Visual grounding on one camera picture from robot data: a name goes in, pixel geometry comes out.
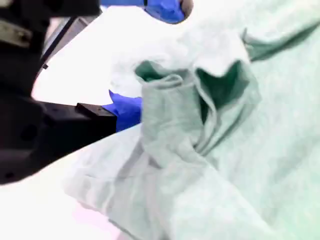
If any pale green T-shirt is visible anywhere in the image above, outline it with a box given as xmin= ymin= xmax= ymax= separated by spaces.
xmin=62 ymin=0 xmax=320 ymax=240

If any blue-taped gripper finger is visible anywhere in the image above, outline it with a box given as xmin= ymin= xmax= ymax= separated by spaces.
xmin=37 ymin=89 xmax=144 ymax=171
xmin=99 ymin=0 xmax=195 ymax=25

